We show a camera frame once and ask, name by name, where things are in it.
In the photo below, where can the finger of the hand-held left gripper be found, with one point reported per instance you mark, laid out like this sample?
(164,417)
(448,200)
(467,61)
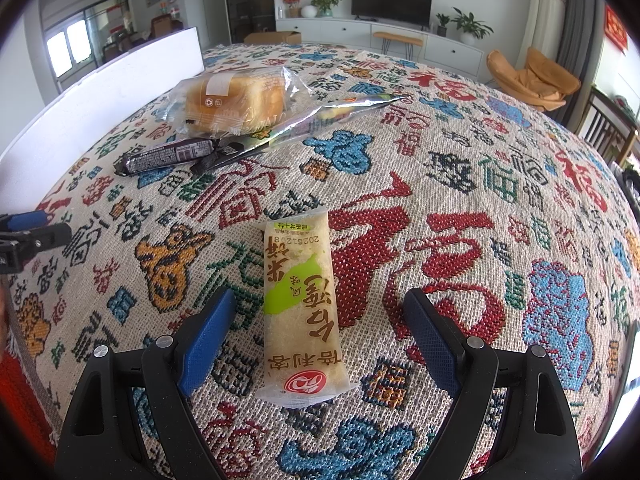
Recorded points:
(40,242)
(27,221)

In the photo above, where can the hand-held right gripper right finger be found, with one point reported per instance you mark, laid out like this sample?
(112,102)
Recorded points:
(432,345)

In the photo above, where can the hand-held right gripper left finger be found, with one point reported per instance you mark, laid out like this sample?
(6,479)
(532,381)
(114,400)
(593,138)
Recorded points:
(207,345)

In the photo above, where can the pale green rice cracker packet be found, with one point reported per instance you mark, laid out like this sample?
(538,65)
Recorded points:
(300,310)

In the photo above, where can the white cardboard box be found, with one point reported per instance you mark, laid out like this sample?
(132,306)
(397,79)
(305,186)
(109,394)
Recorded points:
(100,110)

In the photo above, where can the printed blanket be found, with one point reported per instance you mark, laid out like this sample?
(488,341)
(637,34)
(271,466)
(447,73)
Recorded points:
(450,200)

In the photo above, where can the dark chocolate bar packet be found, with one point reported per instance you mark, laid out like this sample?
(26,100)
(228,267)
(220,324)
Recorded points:
(165,156)

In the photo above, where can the red cloth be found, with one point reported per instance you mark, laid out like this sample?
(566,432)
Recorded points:
(22,410)

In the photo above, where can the balcony glass door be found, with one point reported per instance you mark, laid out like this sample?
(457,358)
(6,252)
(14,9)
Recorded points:
(75,40)

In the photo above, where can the wooden dining chair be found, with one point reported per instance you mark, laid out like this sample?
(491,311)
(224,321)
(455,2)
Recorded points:
(161,26)

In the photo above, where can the bread in clear packet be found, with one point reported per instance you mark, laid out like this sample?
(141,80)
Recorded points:
(235,100)

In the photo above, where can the long clear candy packet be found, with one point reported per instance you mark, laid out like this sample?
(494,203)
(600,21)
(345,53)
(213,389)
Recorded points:
(325,112)

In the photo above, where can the dark wooden chair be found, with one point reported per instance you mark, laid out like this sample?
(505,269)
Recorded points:
(605,125)

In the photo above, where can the orange lounge chair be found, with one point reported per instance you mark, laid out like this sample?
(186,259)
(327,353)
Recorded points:
(530,80)

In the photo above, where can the brown cardboard box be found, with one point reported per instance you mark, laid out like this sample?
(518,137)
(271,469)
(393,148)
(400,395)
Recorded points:
(270,38)

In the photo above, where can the wooden bench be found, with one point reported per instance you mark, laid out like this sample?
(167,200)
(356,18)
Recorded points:
(397,37)

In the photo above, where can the dark tall cabinet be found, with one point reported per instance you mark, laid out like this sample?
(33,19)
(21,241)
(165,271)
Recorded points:
(250,0)

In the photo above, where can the small plant in dark pot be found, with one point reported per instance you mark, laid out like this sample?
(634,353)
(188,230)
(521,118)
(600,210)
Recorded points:
(442,27)

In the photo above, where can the large plant in white pot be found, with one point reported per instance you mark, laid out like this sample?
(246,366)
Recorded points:
(470,25)

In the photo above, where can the white tv cabinet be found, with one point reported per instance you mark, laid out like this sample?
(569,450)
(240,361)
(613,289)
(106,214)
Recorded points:
(340,30)

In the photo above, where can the red flower bouquet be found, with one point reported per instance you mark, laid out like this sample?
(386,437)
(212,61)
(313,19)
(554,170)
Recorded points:
(291,0)

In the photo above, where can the grey curtain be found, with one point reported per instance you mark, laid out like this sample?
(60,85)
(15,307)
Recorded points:
(582,35)

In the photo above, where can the black television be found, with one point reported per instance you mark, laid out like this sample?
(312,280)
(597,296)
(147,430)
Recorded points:
(392,2)

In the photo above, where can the white vase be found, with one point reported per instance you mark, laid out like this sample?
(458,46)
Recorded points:
(309,11)

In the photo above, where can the covered standing air conditioner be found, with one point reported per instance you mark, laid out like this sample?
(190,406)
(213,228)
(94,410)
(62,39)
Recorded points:
(542,10)

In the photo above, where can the green potted plant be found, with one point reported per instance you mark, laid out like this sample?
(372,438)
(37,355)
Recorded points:
(325,2)

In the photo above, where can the red wall hanging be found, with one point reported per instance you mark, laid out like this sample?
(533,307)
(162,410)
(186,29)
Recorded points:
(616,30)

